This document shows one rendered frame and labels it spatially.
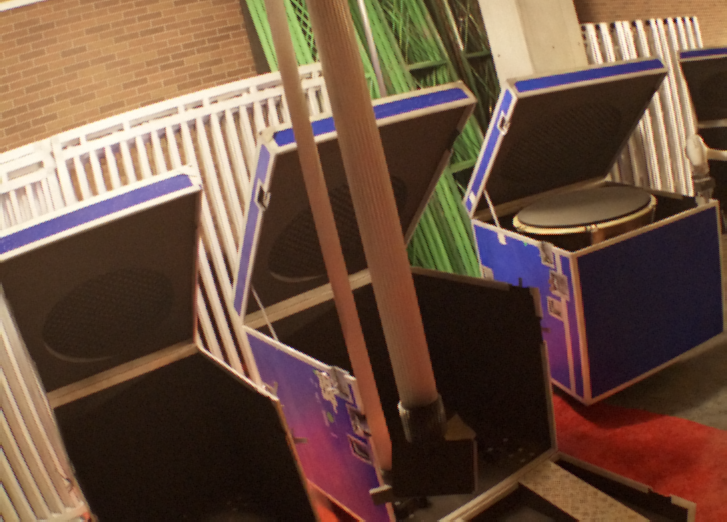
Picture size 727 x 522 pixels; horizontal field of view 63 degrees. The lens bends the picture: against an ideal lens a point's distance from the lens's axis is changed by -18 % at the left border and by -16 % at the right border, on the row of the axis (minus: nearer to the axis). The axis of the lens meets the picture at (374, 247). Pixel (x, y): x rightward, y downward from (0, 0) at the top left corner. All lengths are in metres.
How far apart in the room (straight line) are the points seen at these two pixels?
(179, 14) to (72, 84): 1.03
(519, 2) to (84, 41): 3.08
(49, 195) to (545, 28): 3.26
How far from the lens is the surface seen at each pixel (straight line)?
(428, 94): 2.63
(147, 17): 5.25
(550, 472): 2.96
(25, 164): 3.73
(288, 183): 2.47
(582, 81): 3.40
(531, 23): 4.48
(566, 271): 3.19
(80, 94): 5.00
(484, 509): 2.87
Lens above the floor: 1.87
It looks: 13 degrees down
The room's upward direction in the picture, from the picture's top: 13 degrees counter-clockwise
